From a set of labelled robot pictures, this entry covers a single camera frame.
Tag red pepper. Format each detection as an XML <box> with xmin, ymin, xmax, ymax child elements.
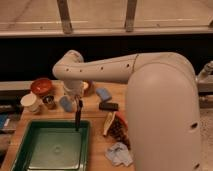
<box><xmin>115</xmin><ymin>111</ymin><xmax>128</xmax><ymax>129</ymax></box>

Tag purple bowl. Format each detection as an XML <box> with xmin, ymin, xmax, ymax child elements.
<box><xmin>83</xmin><ymin>81</ymin><xmax>94</xmax><ymax>96</ymax></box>

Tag crumpled blue cloth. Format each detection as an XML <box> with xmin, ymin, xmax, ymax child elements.
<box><xmin>105</xmin><ymin>142</ymin><xmax>133</xmax><ymax>167</ymax></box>

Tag white paper cup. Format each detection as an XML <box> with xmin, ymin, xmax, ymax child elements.
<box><xmin>20</xmin><ymin>93</ymin><xmax>40</xmax><ymax>114</ymax></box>

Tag blue sponge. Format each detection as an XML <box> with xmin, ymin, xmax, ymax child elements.
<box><xmin>96</xmin><ymin>88</ymin><xmax>112</xmax><ymax>102</ymax></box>

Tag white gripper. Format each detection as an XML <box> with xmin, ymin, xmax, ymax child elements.
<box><xmin>63</xmin><ymin>81</ymin><xmax>83</xmax><ymax>108</ymax></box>

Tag banana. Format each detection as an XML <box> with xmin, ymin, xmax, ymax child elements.
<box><xmin>103</xmin><ymin>112</ymin><xmax>115</xmax><ymax>136</ymax></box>

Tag red bowl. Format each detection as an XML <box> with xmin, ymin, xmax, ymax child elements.
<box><xmin>30</xmin><ymin>78</ymin><xmax>53</xmax><ymax>97</ymax></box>

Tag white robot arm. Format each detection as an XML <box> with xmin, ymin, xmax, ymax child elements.
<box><xmin>52</xmin><ymin>50</ymin><xmax>202</xmax><ymax>171</ymax></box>

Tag small metal cup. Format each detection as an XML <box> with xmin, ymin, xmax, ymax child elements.
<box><xmin>42</xmin><ymin>95</ymin><xmax>56</xmax><ymax>109</ymax></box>

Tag green plastic tray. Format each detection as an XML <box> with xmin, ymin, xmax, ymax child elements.
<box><xmin>10</xmin><ymin>120</ymin><xmax>90</xmax><ymax>171</ymax></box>

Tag black rectangular block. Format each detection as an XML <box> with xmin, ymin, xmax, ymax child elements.
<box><xmin>99</xmin><ymin>102</ymin><xmax>119</xmax><ymax>111</ymax></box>

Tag blue plastic cup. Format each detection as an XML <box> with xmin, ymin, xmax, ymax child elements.
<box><xmin>59</xmin><ymin>96</ymin><xmax>74</xmax><ymax>112</ymax></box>

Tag black brush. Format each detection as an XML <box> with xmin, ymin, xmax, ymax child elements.
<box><xmin>75</xmin><ymin>105</ymin><xmax>82</xmax><ymax>131</ymax></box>

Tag dark red grapes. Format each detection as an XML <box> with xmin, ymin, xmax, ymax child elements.
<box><xmin>108</xmin><ymin>120</ymin><xmax>130</xmax><ymax>148</ymax></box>

